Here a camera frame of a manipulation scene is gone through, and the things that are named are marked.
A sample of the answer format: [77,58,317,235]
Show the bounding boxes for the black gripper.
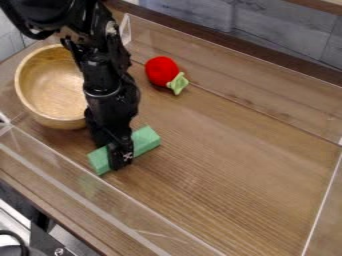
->
[83,79,140,171]

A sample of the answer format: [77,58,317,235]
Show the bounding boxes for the green rectangular block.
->
[87,126,162,176]

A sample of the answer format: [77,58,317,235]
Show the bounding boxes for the brown wooden bowl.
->
[15,44,87,130]

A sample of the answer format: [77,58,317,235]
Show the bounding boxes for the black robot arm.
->
[0,0,140,170]

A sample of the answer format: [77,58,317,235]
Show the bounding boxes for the red plush strawberry toy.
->
[144,56,190,95]

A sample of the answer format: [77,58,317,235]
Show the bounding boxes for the black metal table leg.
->
[29,213,73,256]

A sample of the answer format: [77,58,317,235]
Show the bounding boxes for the clear acrylic front wall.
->
[0,113,224,256]

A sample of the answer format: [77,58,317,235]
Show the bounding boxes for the black cable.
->
[0,229,32,256]

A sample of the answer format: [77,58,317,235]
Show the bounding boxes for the clear acrylic corner bracket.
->
[119,14,132,45]

